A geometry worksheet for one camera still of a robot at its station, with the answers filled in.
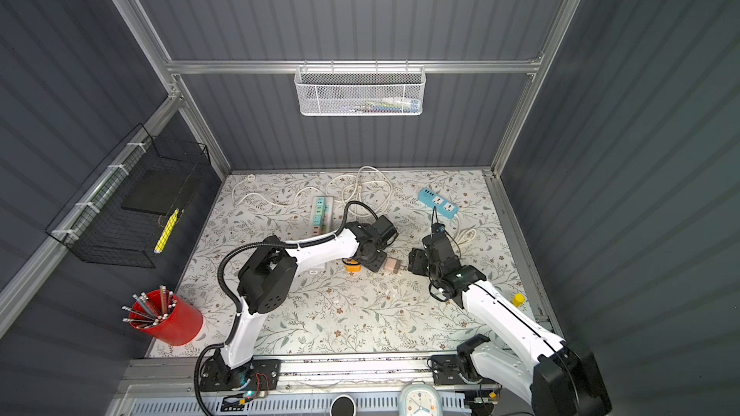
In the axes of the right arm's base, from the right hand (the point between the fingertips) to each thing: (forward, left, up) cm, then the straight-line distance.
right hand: (422, 256), depth 84 cm
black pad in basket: (+9, +74, +19) cm, 77 cm away
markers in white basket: (+41, +10, +25) cm, 49 cm away
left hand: (+1, +13, -8) cm, 15 cm away
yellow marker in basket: (-4, +65, +18) cm, 67 cm away
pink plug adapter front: (+11, +34, -3) cm, 36 cm away
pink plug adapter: (+1, +9, -8) cm, 12 cm away
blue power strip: (+25, -11, -7) cm, 28 cm away
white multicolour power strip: (+19, +33, -6) cm, 38 cm away
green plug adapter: (+19, +34, -3) cm, 39 cm away
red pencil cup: (-20, +64, +7) cm, 67 cm away
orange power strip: (-4, +21, +2) cm, 21 cm away
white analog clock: (-34, +3, -7) cm, 35 cm away
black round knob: (-36, +21, -5) cm, 42 cm away
